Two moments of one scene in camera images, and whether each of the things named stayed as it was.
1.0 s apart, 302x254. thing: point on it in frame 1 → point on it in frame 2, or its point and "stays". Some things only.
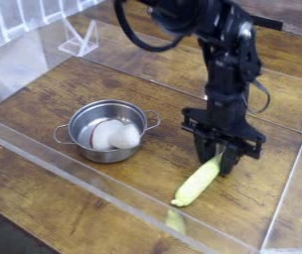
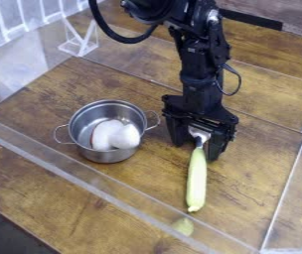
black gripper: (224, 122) → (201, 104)
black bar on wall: (267, 23) stays
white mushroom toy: (111, 134) stays
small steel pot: (107, 127) stays
